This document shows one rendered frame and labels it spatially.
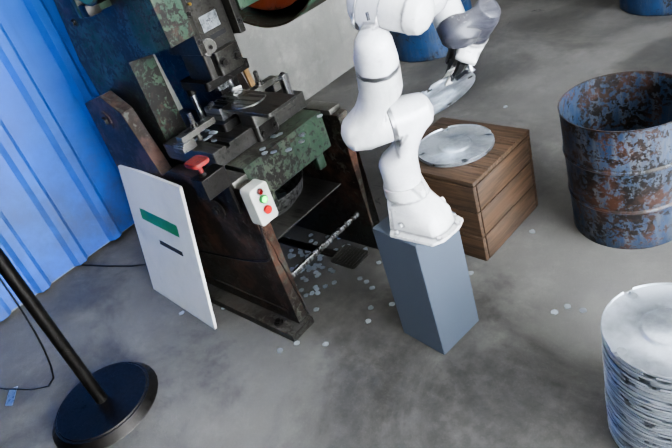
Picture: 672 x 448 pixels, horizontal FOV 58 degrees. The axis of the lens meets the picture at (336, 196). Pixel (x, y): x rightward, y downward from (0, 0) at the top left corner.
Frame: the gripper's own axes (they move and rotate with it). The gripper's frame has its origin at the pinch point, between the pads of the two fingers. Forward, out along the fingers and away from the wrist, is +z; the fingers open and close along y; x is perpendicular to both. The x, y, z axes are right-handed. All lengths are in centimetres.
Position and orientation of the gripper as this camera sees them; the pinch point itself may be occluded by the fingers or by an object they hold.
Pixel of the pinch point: (450, 76)
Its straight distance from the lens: 213.5
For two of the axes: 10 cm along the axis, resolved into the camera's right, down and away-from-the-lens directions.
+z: -1.2, 3.3, 9.4
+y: -4.5, -8.6, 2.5
